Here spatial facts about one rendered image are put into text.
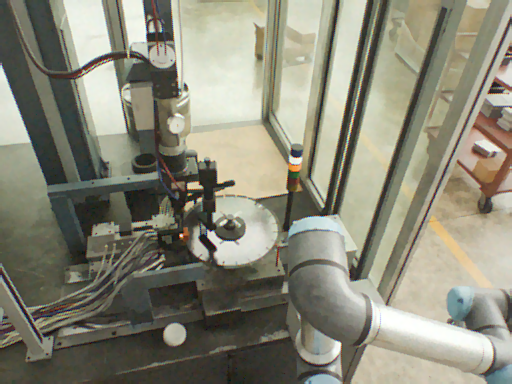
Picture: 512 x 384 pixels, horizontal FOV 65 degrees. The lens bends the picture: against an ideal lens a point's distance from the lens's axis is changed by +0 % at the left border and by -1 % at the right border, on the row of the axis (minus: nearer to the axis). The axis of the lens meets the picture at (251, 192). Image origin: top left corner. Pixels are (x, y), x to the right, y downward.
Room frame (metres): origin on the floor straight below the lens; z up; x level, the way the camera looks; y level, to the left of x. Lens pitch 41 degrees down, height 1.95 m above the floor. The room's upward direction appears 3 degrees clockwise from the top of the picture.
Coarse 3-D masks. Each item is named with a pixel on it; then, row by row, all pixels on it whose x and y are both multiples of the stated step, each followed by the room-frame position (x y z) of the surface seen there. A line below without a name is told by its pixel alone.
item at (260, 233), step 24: (192, 216) 1.02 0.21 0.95; (216, 216) 1.03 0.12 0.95; (240, 216) 1.03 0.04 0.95; (264, 216) 1.04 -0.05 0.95; (192, 240) 0.91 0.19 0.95; (216, 240) 0.91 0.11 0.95; (240, 240) 0.92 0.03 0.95; (264, 240) 0.92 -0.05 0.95; (216, 264) 0.81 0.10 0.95; (240, 264) 0.81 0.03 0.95
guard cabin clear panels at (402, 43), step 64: (64, 0) 1.86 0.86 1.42; (128, 0) 1.93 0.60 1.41; (192, 0) 2.01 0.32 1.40; (256, 0) 2.10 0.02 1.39; (320, 0) 1.62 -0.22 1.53; (0, 64) 1.76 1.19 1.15; (192, 64) 2.01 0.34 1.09; (256, 64) 2.10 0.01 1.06; (384, 64) 1.13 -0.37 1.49; (448, 64) 0.89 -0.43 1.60; (0, 128) 1.73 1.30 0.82; (320, 128) 1.45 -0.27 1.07; (384, 128) 1.05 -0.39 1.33; (320, 192) 1.35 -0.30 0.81; (384, 256) 0.87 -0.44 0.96
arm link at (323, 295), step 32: (288, 288) 0.45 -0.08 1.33; (320, 288) 0.42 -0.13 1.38; (352, 288) 0.44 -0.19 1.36; (320, 320) 0.38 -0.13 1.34; (352, 320) 0.38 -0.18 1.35; (384, 320) 0.40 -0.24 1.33; (416, 320) 0.41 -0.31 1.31; (416, 352) 0.37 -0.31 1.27; (448, 352) 0.37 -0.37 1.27; (480, 352) 0.38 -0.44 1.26
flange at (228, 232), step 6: (222, 216) 1.02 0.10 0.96; (216, 222) 0.99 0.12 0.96; (240, 222) 0.99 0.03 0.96; (222, 228) 0.96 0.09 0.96; (228, 228) 0.95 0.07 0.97; (234, 228) 0.96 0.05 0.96; (240, 228) 0.96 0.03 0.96; (216, 234) 0.94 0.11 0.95; (222, 234) 0.93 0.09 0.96; (228, 234) 0.93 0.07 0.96; (234, 234) 0.93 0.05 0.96; (240, 234) 0.94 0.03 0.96
